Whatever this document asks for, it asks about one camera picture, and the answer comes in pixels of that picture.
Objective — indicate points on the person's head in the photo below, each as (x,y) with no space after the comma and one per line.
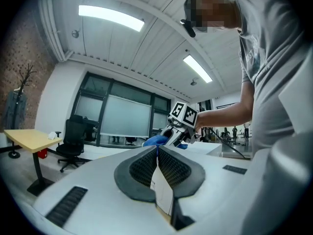
(210,8)

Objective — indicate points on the black post with round base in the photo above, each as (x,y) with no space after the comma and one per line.
(14,154)

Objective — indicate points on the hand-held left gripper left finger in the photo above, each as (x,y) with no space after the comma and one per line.
(97,192)

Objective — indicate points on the white roller blind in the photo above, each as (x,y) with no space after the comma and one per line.
(126,116)

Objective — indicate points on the black office chair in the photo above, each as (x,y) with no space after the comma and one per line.
(72,141)

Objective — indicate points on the white tissue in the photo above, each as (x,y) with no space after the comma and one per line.
(52,136)

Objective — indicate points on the small wooden side table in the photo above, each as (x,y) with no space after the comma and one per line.
(29,137)

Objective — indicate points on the long ceiling light panel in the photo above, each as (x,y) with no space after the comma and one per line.
(196,67)
(110,16)

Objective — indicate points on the person's right forearm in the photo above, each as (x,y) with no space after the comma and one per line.
(225,114)

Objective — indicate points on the coat rack with dark coat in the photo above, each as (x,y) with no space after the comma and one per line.
(15,106)

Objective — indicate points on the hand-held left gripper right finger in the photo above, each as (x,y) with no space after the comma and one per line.
(220,192)

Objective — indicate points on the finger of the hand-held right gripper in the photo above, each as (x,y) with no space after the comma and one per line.
(179,138)
(164,136)

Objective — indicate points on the black head-mounted camera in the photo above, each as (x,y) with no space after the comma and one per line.
(189,29)

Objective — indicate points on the person's grey printed t-shirt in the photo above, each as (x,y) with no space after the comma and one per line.
(269,45)

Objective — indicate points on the blue cleaning cloth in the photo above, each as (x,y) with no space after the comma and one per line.
(152,141)

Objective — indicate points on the round ceiling fixture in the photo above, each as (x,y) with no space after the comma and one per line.
(194,82)
(75,33)

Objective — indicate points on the dark framed window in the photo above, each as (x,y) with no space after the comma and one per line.
(94,87)

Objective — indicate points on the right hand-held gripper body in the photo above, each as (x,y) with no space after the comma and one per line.
(185,115)

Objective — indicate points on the red box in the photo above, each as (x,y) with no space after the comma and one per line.
(42,153)

